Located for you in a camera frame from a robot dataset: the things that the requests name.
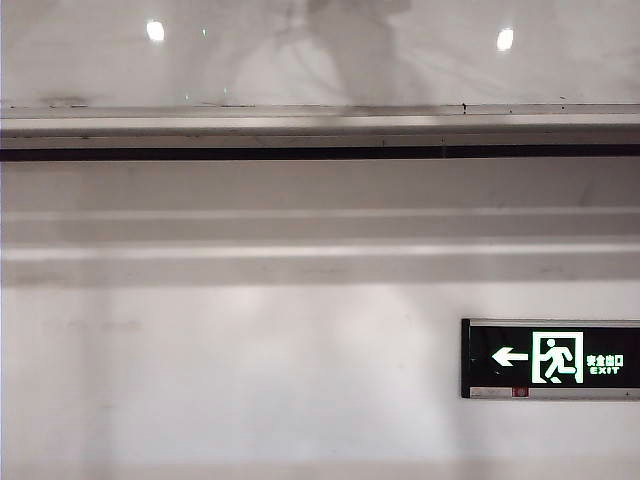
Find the aluminium whiteboard tray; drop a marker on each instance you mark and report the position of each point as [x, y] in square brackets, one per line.
[250, 128]

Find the white glossy whiteboard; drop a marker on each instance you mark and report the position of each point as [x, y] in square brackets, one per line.
[150, 70]

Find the black green illuminated exit sign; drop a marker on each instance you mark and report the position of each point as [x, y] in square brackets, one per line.
[505, 340]

